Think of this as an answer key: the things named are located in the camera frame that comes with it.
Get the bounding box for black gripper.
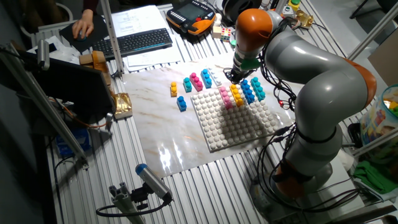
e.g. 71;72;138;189
228;65;251;86

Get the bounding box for yellow four-stud block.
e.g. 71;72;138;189
229;83;244;108

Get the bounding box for blue four-stud block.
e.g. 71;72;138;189
240;79;256;105

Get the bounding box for pink four-stud block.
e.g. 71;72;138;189
218;86;233;110

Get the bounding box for teal four-stud block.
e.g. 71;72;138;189
250;77;267;102

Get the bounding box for forearm in dark red sleeve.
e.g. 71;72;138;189
82;0;101;13

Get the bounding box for person hand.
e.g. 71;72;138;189
71;8;95;40

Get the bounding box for white four-stud block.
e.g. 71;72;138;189
207;65;223;87

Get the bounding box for light blue three-stud block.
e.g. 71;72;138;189
200;68;213;89

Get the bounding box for magenta three-stud block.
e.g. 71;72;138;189
189;72;204;92

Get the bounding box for white studded baseplate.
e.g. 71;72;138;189
190;86;277;152

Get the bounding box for Rubik's cube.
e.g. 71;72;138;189
220;27;233;43

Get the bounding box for blue two-stud block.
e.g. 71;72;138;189
176;95;188;113

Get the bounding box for black filament spool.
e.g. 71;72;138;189
221;0;263;23

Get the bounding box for black orange teach pendant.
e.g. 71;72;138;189
165;0;217;35

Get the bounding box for printed paper sheets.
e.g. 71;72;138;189
123;42;183;73

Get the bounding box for white button box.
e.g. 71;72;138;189
281;4;295;17

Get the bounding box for marble pattern board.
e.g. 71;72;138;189
123;46;363;179

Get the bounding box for yellow green button box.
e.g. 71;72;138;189
287;0;302;12

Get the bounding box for black keyboard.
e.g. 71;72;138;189
92;27;174;62

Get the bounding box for printed paper stack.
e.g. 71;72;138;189
110;4;171;39

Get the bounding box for gold foil bag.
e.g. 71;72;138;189
111;92;134;121

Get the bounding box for black mouse pad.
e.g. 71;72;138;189
58;12;109;54

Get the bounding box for long aluminium profile beam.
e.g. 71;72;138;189
349;1;398;60
353;127;398;158
0;42;90;170

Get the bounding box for cardboard sheet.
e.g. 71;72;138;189
368;35;398;88

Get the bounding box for black monitor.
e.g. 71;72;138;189
17;49;116;125

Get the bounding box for green cloth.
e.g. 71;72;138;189
353;142;398;195

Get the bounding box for blue packet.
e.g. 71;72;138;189
55;128;91;159

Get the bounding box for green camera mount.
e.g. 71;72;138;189
229;39;261;71

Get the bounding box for black gripper cable bundle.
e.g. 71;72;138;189
223;18;298;111

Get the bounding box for black strap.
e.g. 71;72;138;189
295;126;338;144
271;161;313;184

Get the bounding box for silver camera with blue end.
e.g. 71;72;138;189
135;163;174;203

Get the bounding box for aluminium camera bracket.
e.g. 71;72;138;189
108;182;147;224

